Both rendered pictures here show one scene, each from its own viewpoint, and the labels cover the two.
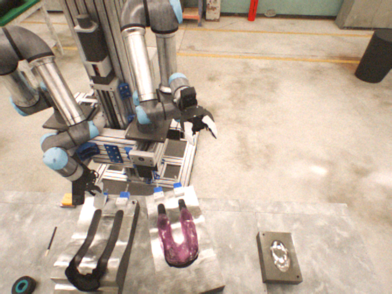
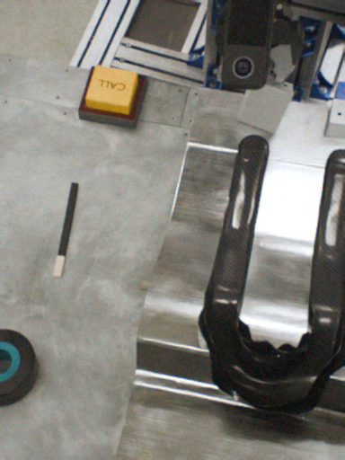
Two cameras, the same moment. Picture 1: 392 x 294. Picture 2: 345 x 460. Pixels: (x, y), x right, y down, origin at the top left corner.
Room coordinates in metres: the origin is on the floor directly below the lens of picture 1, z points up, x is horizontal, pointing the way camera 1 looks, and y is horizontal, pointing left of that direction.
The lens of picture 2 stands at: (-0.11, 0.48, 1.74)
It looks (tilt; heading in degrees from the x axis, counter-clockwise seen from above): 61 degrees down; 8
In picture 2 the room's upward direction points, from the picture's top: 1 degrees clockwise
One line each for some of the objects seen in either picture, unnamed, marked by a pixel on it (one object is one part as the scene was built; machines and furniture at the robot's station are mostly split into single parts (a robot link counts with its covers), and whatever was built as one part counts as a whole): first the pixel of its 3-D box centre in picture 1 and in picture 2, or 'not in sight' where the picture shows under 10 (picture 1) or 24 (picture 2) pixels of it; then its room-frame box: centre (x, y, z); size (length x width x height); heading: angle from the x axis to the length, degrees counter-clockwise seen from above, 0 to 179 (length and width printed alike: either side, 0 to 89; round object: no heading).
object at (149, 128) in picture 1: (148, 118); not in sight; (0.97, 0.25, 1.09); 0.15 x 0.15 x 0.10
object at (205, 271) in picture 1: (179, 235); not in sight; (0.40, 0.07, 0.86); 0.50 x 0.26 x 0.11; 15
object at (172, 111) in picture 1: (177, 109); not in sight; (0.74, 0.07, 1.33); 0.11 x 0.08 x 0.11; 106
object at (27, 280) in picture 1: (24, 287); (0, 367); (0.20, 0.72, 0.82); 0.08 x 0.08 x 0.04
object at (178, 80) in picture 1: (180, 87); not in sight; (0.75, 0.05, 1.43); 0.11 x 0.08 x 0.09; 16
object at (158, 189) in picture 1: (157, 189); not in sight; (0.64, 0.19, 0.86); 0.13 x 0.05 x 0.05; 15
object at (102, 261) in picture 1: (97, 244); (286, 253); (0.34, 0.42, 0.92); 0.35 x 0.16 x 0.09; 178
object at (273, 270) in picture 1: (277, 256); not in sight; (0.31, -0.38, 0.84); 0.20 x 0.15 x 0.07; 178
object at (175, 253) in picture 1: (177, 232); not in sight; (0.40, 0.07, 0.90); 0.26 x 0.18 x 0.08; 15
